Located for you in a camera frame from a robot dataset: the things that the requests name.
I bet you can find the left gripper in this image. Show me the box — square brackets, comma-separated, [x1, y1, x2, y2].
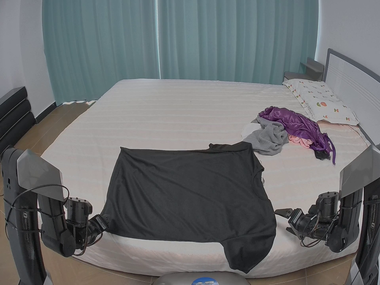
[88, 214, 109, 235]

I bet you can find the pile of clothes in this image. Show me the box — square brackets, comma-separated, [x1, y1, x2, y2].
[240, 106, 337, 165]

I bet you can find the black chest of drawers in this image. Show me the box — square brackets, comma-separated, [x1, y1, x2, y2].
[0, 86, 36, 143]

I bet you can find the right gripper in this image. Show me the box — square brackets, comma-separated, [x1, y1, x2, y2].
[275, 208, 319, 239]

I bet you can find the grey bedside table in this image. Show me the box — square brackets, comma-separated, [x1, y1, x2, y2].
[283, 57, 325, 82]

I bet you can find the bed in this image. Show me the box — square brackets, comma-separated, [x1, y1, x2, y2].
[13, 49, 380, 278]

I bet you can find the black T-shirt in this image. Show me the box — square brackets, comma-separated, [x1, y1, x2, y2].
[101, 142, 277, 274]

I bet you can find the black cable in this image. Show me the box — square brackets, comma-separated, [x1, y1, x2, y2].
[4, 184, 70, 228]

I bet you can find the white printed pillow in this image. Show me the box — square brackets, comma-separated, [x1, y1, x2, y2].
[282, 78, 360, 126]

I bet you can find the blue-green curtain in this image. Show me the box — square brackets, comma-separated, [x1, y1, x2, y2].
[42, 0, 161, 105]
[157, 0, 319, 85]

